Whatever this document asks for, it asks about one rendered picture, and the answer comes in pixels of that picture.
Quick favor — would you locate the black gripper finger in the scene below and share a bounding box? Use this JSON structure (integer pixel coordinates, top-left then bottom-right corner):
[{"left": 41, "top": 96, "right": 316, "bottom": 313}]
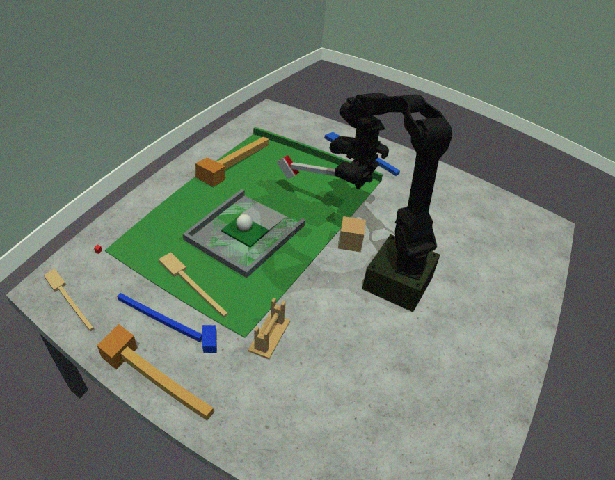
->
[
  {"left": 367, "top": 161, "right": 379, "bottom": 175},
  {"left": 355, "top": 171, "right": 370, "bottom": 189}
]

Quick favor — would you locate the green flat mat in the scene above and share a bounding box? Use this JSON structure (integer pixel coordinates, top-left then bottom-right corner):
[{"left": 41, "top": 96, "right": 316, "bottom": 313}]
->
[{"left": 105, "top": 140, "right": 380, "bottom": 338}]

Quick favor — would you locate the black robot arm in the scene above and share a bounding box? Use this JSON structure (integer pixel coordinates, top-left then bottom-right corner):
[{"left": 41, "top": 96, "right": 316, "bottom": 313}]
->
[{"left": 329, "top": 93, "right": 452, "bottom": 280}]

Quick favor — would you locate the white golf ball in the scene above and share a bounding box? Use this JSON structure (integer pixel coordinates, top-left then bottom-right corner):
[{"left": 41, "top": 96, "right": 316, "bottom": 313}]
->
[{"left": 237, "top": 214, "right": 253, "bottom": 230}]

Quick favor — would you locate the tan cube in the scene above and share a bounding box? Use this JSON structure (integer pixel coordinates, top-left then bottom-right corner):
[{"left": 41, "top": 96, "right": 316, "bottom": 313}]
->
[{"left": 338, "top": 216, "right": 366, "bottom": 252}]

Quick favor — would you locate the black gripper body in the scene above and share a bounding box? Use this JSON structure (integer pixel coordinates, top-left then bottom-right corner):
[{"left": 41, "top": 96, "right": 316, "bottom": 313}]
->
[{"left": 335, "top": 137, "right": 389, "bottom": 184}]

